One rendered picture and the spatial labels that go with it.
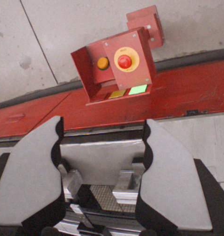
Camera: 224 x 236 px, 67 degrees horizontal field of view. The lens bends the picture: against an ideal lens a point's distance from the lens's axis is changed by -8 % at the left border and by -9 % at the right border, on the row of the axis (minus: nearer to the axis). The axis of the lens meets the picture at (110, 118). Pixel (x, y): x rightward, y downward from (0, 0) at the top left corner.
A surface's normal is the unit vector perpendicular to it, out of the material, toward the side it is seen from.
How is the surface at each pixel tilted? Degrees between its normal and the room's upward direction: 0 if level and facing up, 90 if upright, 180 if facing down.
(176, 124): 0
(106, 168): 0
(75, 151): 0
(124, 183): 90
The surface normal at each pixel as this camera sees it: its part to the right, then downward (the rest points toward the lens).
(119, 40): -0.30, 0.53
